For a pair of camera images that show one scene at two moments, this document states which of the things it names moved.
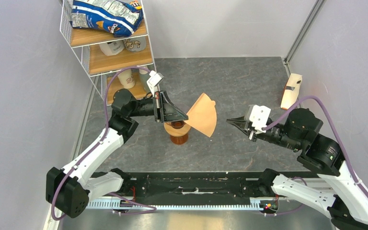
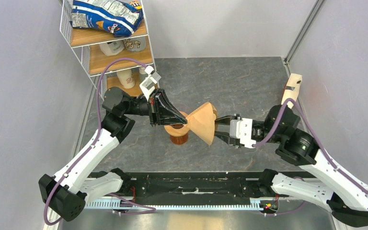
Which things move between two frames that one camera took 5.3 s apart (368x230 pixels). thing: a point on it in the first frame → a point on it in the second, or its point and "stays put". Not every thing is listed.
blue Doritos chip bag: (117, 17) stays put
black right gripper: (240, 122) → (225, 137)
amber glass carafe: (179, 140) stays put
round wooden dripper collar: (175, 132) stays put
